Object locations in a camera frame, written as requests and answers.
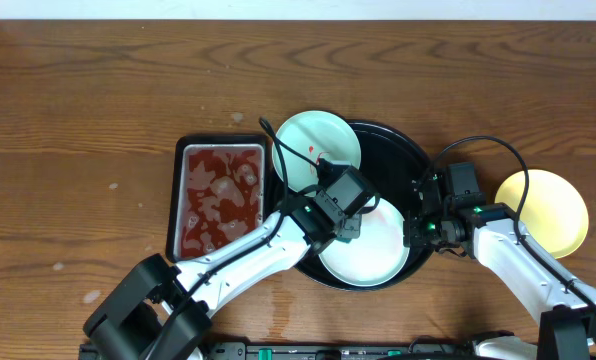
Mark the green and yellow sponge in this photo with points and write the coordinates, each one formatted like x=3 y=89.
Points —
x=347 y=238

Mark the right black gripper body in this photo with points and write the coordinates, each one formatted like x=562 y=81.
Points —
x=432 y=233

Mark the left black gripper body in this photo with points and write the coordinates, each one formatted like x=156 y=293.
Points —
x=349 y=227

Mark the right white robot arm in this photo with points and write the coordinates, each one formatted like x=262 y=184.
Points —
x=563 y=306

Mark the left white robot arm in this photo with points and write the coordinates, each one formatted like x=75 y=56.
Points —
x=161 y=311

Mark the yellow plate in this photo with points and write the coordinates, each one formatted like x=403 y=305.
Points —
x=555 y=213

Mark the light blue plate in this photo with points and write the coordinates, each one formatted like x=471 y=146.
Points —
x=376 y=256
x=316 y=135

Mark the rectangular tray with red water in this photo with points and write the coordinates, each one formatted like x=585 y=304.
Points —
x=217 y=192

